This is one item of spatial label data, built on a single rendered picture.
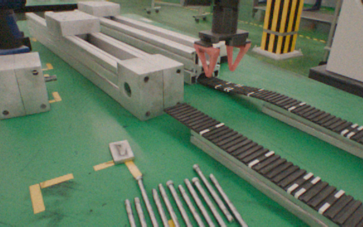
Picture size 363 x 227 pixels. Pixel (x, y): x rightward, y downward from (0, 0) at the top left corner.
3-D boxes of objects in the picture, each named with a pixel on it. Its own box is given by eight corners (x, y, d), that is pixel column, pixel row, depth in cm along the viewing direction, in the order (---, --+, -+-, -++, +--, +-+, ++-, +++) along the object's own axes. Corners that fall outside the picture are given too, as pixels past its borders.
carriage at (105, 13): (121, 22, 113) (120, 4, 110) (94, 24, 107) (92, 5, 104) (104, 16, 124) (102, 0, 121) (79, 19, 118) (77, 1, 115)
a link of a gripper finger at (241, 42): (207, 70, 70) (210, 31, 66) (228, 65, 74) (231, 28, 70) (227, 79, 65) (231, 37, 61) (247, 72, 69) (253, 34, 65)
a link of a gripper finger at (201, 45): (191, 74, 67) (193, 34, 63) (213, 69, 71) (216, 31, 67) (211, 83, 63) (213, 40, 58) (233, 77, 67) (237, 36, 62)
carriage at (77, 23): (101, 41, 86) (99, 17, 82) (64, 46, 79) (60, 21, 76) (82, 31, 96) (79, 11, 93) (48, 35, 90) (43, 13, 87)
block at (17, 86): (63, 108, 58) (55, 64, 54) (-1, 120, 53) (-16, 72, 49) (58, 91, 66) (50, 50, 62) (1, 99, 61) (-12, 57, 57)
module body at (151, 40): (218, 77, 77) (221, 45, 73) (190, 85, 71) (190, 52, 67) (98, 27, 131) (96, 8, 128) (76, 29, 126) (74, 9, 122)
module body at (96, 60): (159, 93, 66) (159, 58, 62) (120, 104, 60) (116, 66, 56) (55, 32, 121) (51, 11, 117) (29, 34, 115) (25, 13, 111)
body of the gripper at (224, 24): (196, 40, 64) (198, 4, 61) (229, 34, 70) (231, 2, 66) (216, 45, 60) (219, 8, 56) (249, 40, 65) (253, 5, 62)
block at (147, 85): (192, 104, 61) (193, 62, 57) (142, 121, 54) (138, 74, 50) (168, 91, 67) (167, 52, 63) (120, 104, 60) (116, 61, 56)
